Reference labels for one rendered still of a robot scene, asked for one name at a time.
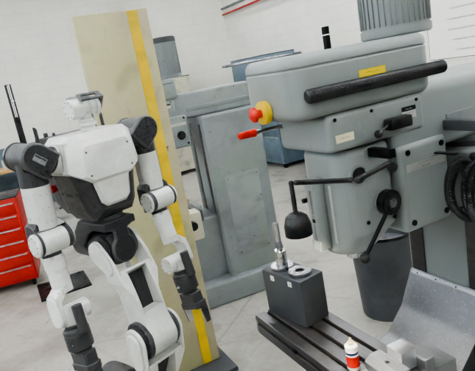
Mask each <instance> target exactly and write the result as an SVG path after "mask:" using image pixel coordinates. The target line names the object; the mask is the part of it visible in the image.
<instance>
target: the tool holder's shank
mask: <svg viewBox="0 0 475 371"><path fill-rule="evenodd" d="M272 227H273V232H274V237H275V248H276V249H277V251H281V250H282V249H283V247H284V246H283V244H282V241H281V234H280V230H279V225H278V222H273V224H272Z"/></svg>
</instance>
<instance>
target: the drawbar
mask: <svg viewBox="0 0 475 371"><path fill-rule="evenodd" d="M321 30H322V35H324V36H323V45H324V49H331V38H330V35H325V34H330V32H329V26H324V27H321Z"/></svg>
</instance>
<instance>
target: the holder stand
mask: <svg viewBox="0 0 475 371"><path fill-rule="evenodd" d="M262 272H263V276H264V284H265V289H266V293H267V300H268V305H269V309H270V312H272V313H274V314H277V315H278V316H281V317H283V318H285V319H288V320H290V321H292V322H295V323H297V324H299V325H302V326H303V327H305V328H308V327H310V326H311V325H313V324H314V323H316V322H318V321H320V320H321V319H323V318H324V317H326V316H328V306H327V300H326V291H325V286H324V280H323V272H322V271H320V270H318V269H313V268H311V267H310V266H307V265H301V264H296V263H294V262H293V261H290V260H288V264H287V265H286V266H282V267H279V266H276V262H275V263H273V264H272V265H271V266H269V267H267V268H266V269H263V270H262Z"/></svg>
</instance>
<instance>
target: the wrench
mask: <svg viewBox="0 0 475 371"><path fill-rule="evenodd" d="M296 54H302V53H301V52H294V53H290V54H283V55H278V56H273V57H265V58H261V59H257V60H249V61H244V62H240V63H233V64H229V65H224V66H222V68H227V67H233V66H240V65H244V64H248V63H256V62H260V61H264V60H271V59H275V58H279V57H287V56H291V55H296Z"/></svg>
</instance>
